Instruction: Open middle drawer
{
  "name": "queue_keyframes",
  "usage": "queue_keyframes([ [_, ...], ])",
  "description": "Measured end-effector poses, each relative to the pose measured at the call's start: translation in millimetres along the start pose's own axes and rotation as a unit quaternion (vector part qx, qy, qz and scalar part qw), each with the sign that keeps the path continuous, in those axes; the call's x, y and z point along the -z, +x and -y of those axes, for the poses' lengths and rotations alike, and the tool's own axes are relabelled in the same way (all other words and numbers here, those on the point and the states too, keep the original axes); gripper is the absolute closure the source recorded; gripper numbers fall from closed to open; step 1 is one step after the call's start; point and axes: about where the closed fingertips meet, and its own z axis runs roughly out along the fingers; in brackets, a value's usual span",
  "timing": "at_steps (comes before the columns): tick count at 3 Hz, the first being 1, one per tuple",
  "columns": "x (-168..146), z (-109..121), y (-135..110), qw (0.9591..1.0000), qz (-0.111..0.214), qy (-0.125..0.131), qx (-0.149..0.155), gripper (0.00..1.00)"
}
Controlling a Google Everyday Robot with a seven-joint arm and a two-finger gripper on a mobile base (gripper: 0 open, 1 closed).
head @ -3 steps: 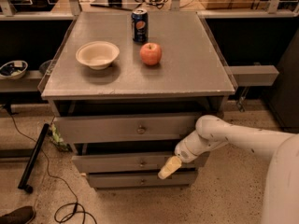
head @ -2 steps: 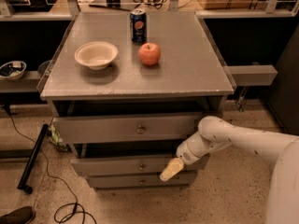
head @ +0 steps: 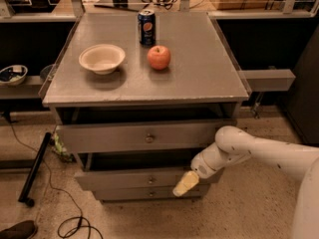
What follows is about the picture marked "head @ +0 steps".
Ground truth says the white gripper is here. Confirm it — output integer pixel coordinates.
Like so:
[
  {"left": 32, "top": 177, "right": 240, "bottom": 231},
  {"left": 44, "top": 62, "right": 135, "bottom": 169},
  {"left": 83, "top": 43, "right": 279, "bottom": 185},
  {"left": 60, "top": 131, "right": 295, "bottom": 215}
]
[{"left": 172, "top": 148, "right": 223, "bottom": 197}]

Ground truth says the grey drawer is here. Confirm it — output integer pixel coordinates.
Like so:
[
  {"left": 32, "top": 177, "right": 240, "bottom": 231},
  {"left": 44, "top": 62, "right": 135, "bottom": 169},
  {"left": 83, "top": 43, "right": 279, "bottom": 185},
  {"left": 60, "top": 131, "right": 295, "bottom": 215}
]
[
  {"left": 56, "top": 119, "right": 235, "bottom": 153},
  {"left": 75, "top": 148, "right": 199, "bottom": 191},
  {"left": 93, "top": 184, "right": 210, "bottom": 202}
]

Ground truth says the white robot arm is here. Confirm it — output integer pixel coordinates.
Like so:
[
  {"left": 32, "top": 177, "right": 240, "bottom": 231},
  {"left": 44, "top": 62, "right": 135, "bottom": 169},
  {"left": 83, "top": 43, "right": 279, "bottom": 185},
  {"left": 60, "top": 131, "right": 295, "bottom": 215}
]
[{"left": 172, "top": 125, "right": 319, "bottom": 239}]

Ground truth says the grey top drawer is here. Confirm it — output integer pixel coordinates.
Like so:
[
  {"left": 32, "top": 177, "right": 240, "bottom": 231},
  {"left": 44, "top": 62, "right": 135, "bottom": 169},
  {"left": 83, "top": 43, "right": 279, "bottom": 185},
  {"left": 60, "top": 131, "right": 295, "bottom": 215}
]
[{"left": 56, "top": 119, "right": 235, "bottom": 153}]

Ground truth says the grey bottom drawer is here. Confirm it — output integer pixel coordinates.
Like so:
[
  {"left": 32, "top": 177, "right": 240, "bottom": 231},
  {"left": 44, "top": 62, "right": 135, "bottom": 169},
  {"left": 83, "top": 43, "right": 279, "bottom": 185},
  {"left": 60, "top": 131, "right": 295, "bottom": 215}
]
[{"left": 93, "top": 184, "right": 210, "bottom": 202}]

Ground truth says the grey drawer cabinet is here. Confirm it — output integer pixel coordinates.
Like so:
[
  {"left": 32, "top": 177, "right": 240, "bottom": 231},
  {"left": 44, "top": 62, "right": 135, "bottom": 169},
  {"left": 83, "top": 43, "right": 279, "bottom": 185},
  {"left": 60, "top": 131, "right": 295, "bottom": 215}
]
[{"left": 38, "top": 11, "right": 253, "bottom": 203}]

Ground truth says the red apple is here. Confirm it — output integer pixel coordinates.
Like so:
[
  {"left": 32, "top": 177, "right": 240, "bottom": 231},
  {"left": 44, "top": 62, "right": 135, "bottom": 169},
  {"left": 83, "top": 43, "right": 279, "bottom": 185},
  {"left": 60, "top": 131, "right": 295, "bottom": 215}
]
[{"left": 148, "top": 45, "right": 170, "bottom": 70}]

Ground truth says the grey side shelf right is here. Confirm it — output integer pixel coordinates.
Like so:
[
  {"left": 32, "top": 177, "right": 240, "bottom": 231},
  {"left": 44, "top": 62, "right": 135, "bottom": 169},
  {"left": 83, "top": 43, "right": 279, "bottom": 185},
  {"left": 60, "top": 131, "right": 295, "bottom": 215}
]
[{"left": 239, "top": 69, "right": 296, "bottom": 92}]

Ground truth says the grey side shelf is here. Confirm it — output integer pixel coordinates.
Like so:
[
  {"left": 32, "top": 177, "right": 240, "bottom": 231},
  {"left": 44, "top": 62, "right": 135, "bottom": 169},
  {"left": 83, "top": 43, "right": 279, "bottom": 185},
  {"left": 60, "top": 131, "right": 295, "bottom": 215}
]
[
  {"left": 0, "top": 76, "right": 43, "bottom": 100},
  {"left": 239, "top": 69, "right": 296, "bottom": 92}
]

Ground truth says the green snack bag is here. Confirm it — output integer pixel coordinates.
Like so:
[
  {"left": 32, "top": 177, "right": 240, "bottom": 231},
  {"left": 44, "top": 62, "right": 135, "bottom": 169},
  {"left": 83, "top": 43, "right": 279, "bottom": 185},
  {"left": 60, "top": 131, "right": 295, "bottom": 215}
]
[{"left": 53, "top": 132, "right": 74, "bottom": 162}]

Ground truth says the white paper bowl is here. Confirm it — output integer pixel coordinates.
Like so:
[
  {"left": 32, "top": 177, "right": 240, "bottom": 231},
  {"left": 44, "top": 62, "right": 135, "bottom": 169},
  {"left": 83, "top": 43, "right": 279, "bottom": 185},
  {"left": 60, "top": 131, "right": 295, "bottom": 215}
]
[{"left": 79, "top": 44, "right": 126, "bottom": 75}]

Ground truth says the black pole on floor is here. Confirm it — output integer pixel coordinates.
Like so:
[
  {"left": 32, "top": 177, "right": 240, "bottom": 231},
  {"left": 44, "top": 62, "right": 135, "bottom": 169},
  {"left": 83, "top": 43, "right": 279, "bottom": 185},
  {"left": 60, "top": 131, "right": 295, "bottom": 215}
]
[{"left": 18, "top": 132, "right": 51, "bottom": 207}]

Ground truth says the blue pepsi can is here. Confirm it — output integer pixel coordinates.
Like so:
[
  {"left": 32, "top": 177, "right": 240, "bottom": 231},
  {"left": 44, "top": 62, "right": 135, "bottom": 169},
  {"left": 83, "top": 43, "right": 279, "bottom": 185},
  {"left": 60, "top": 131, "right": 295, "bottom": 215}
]
[{"left": 138, "top": 9, "right": 156, "bottom": 46}]

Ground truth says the brown shoe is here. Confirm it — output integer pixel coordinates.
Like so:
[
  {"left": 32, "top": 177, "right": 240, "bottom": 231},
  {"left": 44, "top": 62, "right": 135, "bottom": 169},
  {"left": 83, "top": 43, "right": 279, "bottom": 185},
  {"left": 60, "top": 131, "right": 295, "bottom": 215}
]
[{"left": 0, "top": 220, "right": 38, "bottom": 239}]

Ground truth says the dark bowl on shelf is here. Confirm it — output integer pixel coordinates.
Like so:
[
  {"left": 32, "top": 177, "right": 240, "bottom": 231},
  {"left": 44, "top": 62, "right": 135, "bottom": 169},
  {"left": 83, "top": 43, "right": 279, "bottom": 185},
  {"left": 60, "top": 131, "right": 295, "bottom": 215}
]
[{"left": 40, "top": 64, "right": 56, "bottom": 81}]

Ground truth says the grey side shelf left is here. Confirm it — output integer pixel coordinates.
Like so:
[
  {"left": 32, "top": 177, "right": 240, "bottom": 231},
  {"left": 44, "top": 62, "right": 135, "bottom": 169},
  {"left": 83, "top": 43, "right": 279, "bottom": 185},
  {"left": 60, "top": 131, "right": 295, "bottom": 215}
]
[{"left": 0, "top": 76, "right": 43, "bottom": 100}]

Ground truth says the black floor cable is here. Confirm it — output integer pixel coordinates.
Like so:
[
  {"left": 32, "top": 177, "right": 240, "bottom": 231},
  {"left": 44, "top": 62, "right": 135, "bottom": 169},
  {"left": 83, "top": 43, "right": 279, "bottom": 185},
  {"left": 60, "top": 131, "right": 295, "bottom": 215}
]
[{"left": 1, "top": 111, "right": 104, "bottom": 239}]

